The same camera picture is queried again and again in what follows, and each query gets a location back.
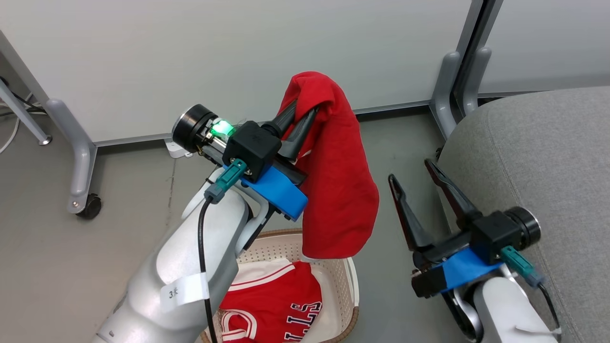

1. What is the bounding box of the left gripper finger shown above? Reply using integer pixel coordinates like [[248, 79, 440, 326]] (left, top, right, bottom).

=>
[[280, 108, 319, 163], [271, 100, 299, 137]]

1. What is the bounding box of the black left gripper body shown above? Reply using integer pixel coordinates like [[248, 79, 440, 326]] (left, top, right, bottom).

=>
[[173, 104, 306, 187]]

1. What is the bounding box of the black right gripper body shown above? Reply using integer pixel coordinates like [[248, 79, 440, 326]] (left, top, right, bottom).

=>
[[411, 206, 542, 299]]

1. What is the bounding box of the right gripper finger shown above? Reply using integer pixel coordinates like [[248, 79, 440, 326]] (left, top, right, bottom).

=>
[[388, 174, 436, 252], [425, 159, 482, 230]]

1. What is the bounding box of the plain red garment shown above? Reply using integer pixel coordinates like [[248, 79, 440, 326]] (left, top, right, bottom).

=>
[[276, 71, 380, 260]]

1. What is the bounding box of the red white basketball jersey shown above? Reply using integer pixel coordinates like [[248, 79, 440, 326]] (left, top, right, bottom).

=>
[[217, 257, 325, 343]]

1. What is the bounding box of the cream perforated laundry basket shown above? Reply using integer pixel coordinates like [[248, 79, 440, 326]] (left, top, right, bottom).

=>
[[200, 229, 360, 343]]

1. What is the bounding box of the wide white partition panel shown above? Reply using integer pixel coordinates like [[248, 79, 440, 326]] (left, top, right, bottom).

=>
[[0, 0, 478, 147]]

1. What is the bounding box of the grey fabric sofa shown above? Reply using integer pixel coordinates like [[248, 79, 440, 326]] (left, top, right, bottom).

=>
[[436, 86, 610, 343]]

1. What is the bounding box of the grey partition foot with caster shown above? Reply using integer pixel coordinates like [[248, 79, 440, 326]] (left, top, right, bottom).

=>
[[45, 98, 102, 220]]

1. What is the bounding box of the black caster wheel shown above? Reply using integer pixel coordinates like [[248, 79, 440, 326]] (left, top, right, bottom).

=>
[[76, 193, 102, 220]]

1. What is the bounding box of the narrow white partition panel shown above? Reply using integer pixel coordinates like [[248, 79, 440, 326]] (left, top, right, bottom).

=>
[[465, 0, 610, 98]]

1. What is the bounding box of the blue right camera mount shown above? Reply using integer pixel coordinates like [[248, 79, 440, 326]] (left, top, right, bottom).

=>
[[441, 248, 505, 293]]

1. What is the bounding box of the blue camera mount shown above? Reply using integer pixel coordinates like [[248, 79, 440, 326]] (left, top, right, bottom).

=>
[[441, 248, 505, 293], [242, 164, 308, 221]]

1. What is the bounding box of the blue left camera mount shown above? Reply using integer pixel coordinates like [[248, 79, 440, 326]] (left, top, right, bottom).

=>
[[242, 164, 308, 221]]

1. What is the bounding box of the teal left cable connector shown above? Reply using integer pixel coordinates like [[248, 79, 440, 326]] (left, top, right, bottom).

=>
[[205, 160, 248, 204]]

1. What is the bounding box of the teal cable connector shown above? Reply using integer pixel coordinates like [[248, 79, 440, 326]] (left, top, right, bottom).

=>
[[205, 160, 248, 204], [500, 245, 547, 289]]

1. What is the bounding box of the teal right cable connector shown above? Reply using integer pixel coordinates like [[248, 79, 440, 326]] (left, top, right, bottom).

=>
[[500, 245, 547, 289]]

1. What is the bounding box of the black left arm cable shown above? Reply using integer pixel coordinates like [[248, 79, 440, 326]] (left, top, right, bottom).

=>
[[198, 198, 220, 343]]

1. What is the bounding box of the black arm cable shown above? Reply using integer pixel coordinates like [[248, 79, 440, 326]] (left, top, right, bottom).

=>
[[198, 198, 220, 343], [539, 283, 563, 334]]

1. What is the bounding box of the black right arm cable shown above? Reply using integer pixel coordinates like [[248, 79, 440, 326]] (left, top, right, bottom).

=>
[[539, 283, 563, 334]]

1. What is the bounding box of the long white cable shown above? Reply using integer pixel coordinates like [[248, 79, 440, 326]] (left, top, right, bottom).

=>
[[0, 93, 34, 154]]

